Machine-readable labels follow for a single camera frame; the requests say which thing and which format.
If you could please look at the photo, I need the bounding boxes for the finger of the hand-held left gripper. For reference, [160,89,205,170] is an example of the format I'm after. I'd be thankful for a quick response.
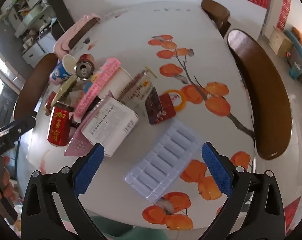
[0,118,37,141]

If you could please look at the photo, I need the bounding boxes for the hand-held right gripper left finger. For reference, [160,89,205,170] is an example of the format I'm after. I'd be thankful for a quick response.
[21,142,109,240]

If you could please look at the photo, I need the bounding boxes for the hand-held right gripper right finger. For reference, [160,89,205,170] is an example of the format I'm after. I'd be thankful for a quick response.
[200,141,286,240]

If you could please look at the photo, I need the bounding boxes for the blue paper cup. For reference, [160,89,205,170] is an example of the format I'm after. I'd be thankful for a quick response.
[50,54,78,85]

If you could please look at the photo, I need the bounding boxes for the orange jar lid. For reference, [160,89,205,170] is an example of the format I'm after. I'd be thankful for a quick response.
[166,89,186,111]

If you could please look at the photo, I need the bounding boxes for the white paper cup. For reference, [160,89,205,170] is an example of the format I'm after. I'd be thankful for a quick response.
[108,67,134,103]

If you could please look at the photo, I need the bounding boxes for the yellow striped snack packet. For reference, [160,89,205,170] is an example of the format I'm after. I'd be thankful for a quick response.
[120,67,157,105]

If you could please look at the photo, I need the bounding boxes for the person's left hand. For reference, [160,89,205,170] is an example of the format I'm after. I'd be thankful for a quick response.
[0,166,16,201]

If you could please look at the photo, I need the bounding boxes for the brown wooden chair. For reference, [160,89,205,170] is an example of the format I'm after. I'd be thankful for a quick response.
[226,29,293,160]
[13,52,58,119]
[201,0,231,38]

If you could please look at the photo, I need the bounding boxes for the white cardboard box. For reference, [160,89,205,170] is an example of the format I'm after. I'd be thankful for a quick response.
[81,97,139,157]

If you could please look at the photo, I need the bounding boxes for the clear plastic blister tray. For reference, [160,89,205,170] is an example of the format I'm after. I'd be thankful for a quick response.
[123,119,203,203]

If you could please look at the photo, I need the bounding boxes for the red flat packet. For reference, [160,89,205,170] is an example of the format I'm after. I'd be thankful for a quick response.
[158,94,177,121]

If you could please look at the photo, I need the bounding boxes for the pink ribbed plastic tray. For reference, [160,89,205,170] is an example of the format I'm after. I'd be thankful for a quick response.
[73,58,121,120]

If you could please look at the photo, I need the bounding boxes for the opened red drink can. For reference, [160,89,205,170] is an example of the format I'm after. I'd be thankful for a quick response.
[75,54,95,79]

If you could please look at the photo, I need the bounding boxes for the dark patterned packet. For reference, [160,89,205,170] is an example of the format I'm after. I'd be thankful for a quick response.
[144,86,167,125]

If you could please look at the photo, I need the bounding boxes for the cluttered kitchen shelf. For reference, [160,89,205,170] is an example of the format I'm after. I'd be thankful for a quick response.
[6,0,59,64]

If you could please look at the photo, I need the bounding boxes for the pink cloth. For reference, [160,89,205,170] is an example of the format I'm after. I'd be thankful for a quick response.
[53,14,101,57]

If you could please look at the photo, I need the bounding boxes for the small wooden cabinet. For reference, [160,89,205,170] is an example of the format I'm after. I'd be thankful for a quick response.
[268,27,293,57]

